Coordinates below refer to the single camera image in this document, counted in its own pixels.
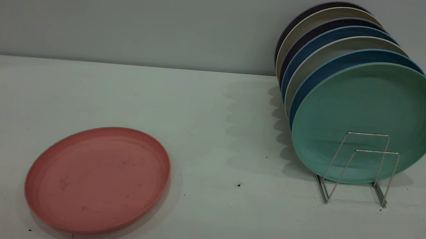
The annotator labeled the green round plate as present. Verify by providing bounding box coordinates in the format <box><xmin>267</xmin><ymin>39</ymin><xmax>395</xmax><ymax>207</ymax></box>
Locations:
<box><xmin>287</xmin><ymin>54</ymin><xmax>426</xmax><ymax>192</ymax></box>

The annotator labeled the metal wire plate rack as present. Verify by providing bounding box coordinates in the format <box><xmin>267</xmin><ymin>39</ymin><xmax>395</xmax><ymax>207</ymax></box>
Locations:
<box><xmin>312</xmin><ymin>128</ymin><xmax>402</xmax><ymax>211</ymax></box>

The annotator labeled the dark purple round plate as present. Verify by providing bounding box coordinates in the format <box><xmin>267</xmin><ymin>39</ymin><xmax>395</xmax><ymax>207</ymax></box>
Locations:
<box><xmin>273</xmin><ymin>0</ymin><xmax>371</xmax><ymax>73</ymax></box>
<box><xmin>278</xmin><ymin>11</ymin><xmax>386</xmax><ymax>94</ymax></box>

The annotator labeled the beige round plate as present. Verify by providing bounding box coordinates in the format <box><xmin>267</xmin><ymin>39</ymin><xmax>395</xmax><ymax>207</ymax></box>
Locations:
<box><xmin>283</xmin><ymin>29</ymin><xmax>411</xmax><ymax>127</ymax></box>
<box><xmin>274</xmin><ymin>0</ymin><xmax>384</xmax><ymax>87</ymax></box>

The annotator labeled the pink round plate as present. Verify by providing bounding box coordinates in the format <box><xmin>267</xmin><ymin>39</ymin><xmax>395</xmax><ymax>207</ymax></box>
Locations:
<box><xmin>21</xmin><ymin>119</ymin><xmax>175</xmax><ymax>239</ymax></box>

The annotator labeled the blue round plate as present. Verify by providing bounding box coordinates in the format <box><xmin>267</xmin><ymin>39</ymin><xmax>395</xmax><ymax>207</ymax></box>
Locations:
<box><xmin>280</xmin><ymin>19</ymin><xmax>400</xmax><ymax>110</ymax></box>
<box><xmin>288</xmin><ymin>41</ymin><xmax>426</xmax><ymax>140</ymax></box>

